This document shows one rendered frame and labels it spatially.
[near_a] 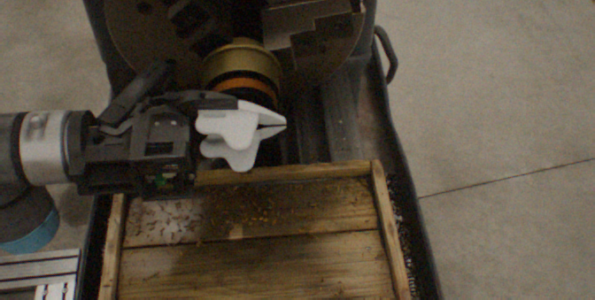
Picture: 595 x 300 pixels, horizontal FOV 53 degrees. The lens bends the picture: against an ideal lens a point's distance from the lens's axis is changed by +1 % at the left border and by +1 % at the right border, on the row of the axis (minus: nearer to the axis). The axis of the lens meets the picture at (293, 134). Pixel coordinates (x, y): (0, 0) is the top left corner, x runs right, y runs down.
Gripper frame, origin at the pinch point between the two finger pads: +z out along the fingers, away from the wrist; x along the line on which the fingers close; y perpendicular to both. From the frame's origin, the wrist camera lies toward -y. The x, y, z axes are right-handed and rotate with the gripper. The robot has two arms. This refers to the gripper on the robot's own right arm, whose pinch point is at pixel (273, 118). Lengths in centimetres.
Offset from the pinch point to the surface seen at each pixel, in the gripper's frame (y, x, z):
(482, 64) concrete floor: -116, -108, 83
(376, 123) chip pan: -44, -54, 25
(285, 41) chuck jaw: -8.8, 3.0, 1.9
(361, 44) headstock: -31.5, -18.6, 16.0
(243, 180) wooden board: -5.3, -18.4, -4.3
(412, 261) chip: -8, -51, 25
